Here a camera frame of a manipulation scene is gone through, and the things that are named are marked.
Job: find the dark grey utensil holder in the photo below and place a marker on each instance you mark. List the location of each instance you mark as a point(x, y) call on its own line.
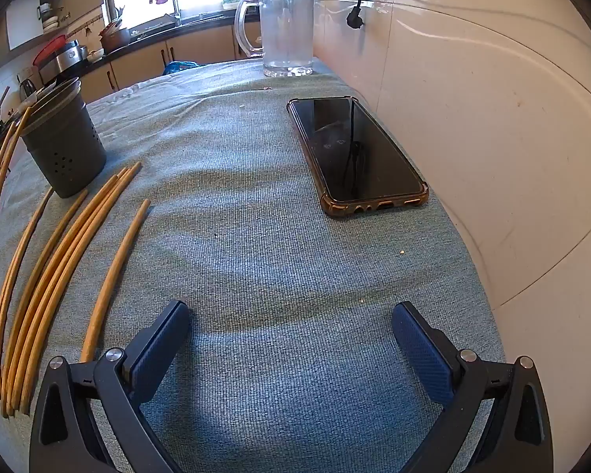
point(64, 148)

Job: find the blue plastic bag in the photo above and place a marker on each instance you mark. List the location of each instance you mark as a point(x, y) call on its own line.
point(180, 66)

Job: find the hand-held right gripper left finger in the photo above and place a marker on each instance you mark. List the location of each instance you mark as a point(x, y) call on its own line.
point(160, 350)

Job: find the wall cabinet with dish rack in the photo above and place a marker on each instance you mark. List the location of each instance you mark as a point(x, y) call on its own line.
point(34, 5)

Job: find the clear glass pitcher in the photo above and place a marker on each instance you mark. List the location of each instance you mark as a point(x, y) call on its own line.
point(285, 29)

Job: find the grey-blue tablecloth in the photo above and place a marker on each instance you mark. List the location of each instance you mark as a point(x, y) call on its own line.
point(256, 256)

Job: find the black kettle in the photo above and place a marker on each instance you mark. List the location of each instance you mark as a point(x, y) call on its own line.
point(27, 89)

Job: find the black kitchen countertop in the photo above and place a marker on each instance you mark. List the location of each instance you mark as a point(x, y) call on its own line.
point(143, 45)

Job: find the silver rice cooker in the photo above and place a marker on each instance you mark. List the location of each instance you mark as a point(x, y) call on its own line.
point(68, 59)

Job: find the dark brown chopstick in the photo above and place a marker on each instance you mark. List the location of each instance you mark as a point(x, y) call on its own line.
point(354, 152)

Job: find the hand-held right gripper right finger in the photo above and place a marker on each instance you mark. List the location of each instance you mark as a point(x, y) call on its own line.
point(423, 354)

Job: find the dark brown pot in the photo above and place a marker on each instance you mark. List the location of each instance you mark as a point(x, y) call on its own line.
point(115, 39)

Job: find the metal faucet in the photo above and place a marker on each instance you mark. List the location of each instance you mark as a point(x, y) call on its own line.
point(175, 5)

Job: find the bunch of wooden chopsticks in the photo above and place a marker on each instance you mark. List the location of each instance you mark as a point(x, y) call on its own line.
point(54, 276)

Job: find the beige kitchen base cabinets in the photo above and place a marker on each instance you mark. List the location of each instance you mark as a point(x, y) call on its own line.
point(143, 64)

